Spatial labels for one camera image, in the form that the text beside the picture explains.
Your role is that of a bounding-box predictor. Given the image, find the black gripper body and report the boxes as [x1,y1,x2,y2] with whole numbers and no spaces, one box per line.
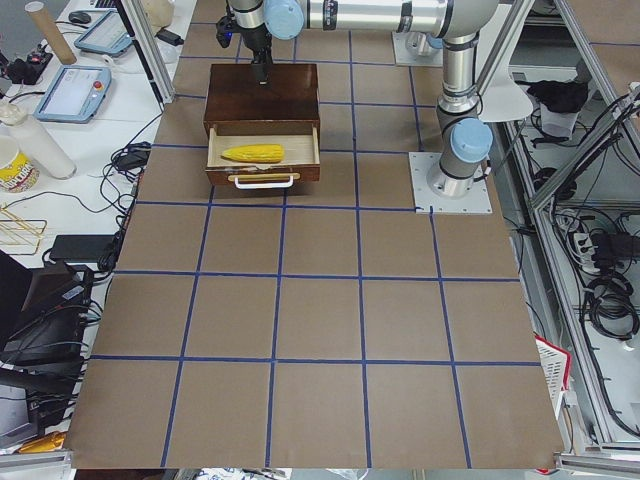
[242,24,273,65]

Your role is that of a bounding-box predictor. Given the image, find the yellow corn cob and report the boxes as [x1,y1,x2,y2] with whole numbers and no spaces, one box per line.
[221,144,285,163]

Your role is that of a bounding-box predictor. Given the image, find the wooden drawer with white handle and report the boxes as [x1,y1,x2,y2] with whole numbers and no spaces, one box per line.
[206,122,320,190]

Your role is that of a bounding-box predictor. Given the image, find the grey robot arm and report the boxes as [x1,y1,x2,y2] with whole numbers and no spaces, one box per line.
[216,0,498,198]

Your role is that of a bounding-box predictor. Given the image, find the dark brown wooden drawer cabinet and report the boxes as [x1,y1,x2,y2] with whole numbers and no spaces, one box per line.
[203,63,320,136]

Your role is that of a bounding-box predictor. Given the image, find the far blue teach pendant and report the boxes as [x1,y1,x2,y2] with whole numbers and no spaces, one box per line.
[74,9,132,56]

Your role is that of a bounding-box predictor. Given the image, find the blue teach pendant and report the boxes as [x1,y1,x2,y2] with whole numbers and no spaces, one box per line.
[74,9,132,56]
[33,66,112,124]

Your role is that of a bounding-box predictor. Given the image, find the black computer mouse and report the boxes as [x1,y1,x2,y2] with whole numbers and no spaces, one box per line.
[68,11,92,25]

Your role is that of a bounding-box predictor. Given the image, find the near blue teach pendant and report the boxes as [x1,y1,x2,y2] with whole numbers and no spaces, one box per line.
[33,66,112,124]

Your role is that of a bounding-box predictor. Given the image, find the cardboard tube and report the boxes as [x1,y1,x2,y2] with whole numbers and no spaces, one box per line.
[24,1,77,65]

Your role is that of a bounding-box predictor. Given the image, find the white plastic bottle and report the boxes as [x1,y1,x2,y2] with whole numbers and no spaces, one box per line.
[1,102,77,179]

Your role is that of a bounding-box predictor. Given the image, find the white chair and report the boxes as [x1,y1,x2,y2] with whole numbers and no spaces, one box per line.
[476,1,533,123]

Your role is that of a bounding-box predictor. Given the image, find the black power adapter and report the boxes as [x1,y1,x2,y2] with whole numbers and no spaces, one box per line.
[49,234,115,263]

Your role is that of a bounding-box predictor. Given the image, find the popcorn cup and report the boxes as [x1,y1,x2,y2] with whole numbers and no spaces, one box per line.
[0,136,40,193]

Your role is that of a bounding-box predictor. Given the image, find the white red plastic basket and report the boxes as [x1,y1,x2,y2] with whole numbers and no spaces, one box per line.
[535,335,571,418]

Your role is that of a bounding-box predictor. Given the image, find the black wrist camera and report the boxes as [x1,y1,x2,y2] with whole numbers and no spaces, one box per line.
[216,15,235,48]

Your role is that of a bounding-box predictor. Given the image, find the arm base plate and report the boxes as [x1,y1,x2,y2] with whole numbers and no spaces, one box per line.
[392,32,443,67]
[408,152,492,215]

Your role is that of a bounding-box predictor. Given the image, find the gold wire rack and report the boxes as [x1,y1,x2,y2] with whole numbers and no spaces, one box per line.
[0,207,48,256]

